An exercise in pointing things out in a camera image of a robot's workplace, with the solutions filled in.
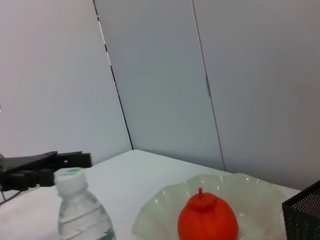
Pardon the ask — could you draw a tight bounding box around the orange fruit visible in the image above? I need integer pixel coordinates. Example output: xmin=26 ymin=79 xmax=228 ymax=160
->
xmin=177 ymin=187 xmax=240 ymax=240

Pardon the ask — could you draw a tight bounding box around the black mesh pen holder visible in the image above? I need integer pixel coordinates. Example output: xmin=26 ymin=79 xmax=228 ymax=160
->
xmin=281 ymin=179 xmax=320 ymax=240

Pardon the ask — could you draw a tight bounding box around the clear water bottle green label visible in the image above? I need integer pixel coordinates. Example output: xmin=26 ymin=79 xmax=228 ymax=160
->
xmin=53 ymin=167 xmax=116 ymax=240

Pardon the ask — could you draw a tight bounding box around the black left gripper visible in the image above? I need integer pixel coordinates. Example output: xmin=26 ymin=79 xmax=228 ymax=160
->
xmin=0 ymin=150 xmax=92 ymax=192

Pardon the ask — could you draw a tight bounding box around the left gripper cable with plug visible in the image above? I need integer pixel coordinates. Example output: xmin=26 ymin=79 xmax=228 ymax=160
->
xmin=0 ymin=190 xmax=24 ymax=207

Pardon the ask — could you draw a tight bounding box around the green glass fruit plate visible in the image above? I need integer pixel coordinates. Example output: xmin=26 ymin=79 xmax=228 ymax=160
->
xmin=131 ymin=172 xmax=301 ymax=240

